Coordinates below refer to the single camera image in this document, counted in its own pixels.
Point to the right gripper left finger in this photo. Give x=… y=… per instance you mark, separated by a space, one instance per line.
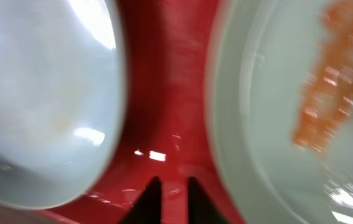
x=147 y=209

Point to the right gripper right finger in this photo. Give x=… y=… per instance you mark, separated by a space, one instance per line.
x=201 y=209

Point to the light blue plate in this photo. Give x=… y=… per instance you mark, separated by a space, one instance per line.
x=265 y=52
x=63 y=94

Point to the red plastic tray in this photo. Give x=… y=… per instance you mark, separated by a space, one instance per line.
x=164 y=134

